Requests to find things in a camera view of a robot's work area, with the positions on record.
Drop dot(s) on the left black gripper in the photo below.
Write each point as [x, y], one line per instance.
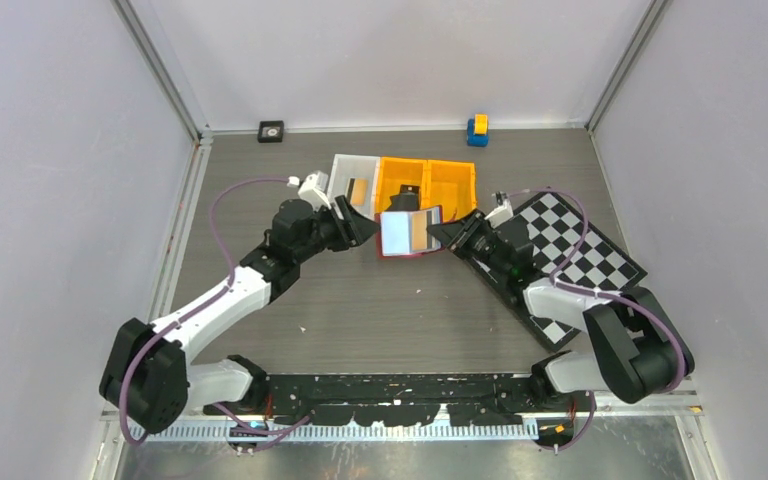
[351, 229]

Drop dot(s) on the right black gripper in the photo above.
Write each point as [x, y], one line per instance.
[456, 236]

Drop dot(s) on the orange gold credit card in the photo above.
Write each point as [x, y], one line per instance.
[356, 192]

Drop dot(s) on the red card holder wallet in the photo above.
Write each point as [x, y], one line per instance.
[394, 235]

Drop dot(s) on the dark grey credit card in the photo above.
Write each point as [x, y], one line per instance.
[408, 199]

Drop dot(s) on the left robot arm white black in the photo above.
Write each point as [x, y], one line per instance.
[150, 375]

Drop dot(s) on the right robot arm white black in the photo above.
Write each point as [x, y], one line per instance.
[636, 350]

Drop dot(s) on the orange bin with cards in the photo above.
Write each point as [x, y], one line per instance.
[394, 172]

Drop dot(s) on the white plastic bin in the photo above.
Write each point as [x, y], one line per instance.
[346, 166]

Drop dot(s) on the empty orange bin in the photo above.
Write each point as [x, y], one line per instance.
[451, 185]

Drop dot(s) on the blue yellow toy block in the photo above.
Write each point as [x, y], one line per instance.
[477, 133]

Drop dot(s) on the black white checkerboard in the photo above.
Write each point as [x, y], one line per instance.
[554, 227]

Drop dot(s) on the small black square box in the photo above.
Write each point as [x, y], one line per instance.
[271, 131]

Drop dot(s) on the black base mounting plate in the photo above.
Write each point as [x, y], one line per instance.
[401, 400]

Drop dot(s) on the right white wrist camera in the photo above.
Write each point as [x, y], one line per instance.
[502, 212]

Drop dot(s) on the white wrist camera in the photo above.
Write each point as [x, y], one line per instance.
[502, 212]
[312, 189]

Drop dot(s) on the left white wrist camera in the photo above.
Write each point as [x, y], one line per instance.
[312, 189]

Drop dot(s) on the aluminium rail frame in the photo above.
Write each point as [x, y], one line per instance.
[211, 425]

